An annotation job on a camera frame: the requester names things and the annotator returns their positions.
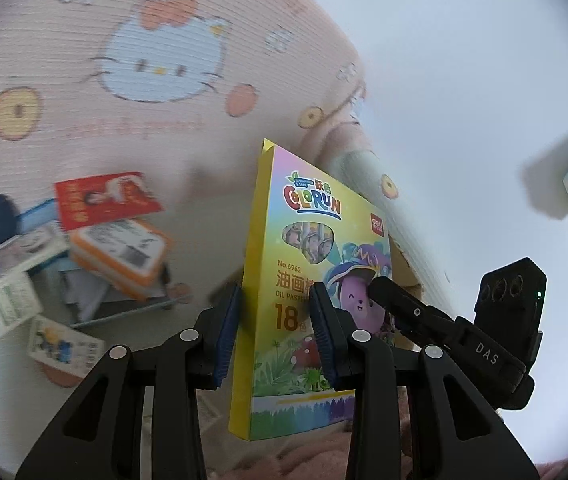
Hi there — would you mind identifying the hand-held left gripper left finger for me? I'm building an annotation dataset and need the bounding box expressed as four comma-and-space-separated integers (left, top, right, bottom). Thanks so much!
15, 282, 242, 480

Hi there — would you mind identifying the red printed packet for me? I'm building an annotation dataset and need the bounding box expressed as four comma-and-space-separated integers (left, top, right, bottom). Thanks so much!
54, 171, 163, 232

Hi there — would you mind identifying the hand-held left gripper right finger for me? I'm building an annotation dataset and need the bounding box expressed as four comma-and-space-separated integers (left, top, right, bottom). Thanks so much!
309, 282, 540, 480

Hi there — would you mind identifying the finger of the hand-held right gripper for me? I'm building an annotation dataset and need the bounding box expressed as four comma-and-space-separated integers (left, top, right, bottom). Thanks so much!
368, 277, 465, 348

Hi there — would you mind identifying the yellow oil pastel box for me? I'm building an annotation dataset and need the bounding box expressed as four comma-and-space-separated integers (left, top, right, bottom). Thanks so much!
229, 138, 396, 442

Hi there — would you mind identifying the orange white tissue pack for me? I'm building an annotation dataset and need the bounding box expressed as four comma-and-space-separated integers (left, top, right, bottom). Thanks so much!
68, 217, 174, 302

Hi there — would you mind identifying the white box with blue cartoon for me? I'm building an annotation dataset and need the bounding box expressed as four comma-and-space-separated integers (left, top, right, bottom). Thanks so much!
28, 314, 106, 377

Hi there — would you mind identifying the white box with green print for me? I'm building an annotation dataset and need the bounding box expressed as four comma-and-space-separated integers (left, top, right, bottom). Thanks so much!
0, 272, 44, 343

